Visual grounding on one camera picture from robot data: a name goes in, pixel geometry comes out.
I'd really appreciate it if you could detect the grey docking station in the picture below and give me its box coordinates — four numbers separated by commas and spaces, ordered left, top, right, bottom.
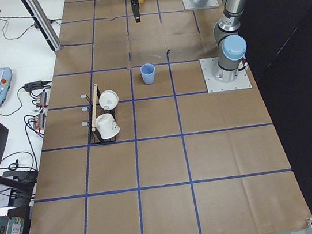
0, 188, 14, 208

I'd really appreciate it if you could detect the wooden rack handle rod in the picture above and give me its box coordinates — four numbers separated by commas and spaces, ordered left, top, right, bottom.
91, 84, 98, 132

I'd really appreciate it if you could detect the white mug rear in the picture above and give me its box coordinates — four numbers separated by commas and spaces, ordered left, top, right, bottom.
98, 90, 119, 111

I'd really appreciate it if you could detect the light blue plastic cup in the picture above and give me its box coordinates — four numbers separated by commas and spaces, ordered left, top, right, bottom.
140, 63, 155, 85

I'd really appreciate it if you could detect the white mug front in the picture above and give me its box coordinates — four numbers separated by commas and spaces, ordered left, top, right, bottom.
95, 113, 120, 140

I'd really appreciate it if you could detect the black wire dish rack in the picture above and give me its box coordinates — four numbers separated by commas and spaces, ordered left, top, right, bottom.
81, 84, 120, 144

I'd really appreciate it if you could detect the aluminium frame post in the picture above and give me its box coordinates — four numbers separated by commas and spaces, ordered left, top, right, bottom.
21, 0, 62, 52

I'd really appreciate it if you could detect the orange usb hub lower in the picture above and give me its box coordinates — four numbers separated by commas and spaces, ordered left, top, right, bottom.
34, 112, 45, 131

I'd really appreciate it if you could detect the orange usb hub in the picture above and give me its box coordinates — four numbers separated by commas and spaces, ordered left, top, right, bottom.
34, 112, 45, 131
36, 90, 48, 108

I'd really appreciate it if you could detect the white mug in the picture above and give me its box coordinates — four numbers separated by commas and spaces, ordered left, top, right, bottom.
95, 113, 120, 140
98, 90, 119, 111

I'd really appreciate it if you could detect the black power adapter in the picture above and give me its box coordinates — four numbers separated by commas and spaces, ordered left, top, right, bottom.
24, 80, 44, 92

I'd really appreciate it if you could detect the orange usb hub upper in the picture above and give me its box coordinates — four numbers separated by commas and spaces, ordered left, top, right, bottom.
36, 90, 48, 108

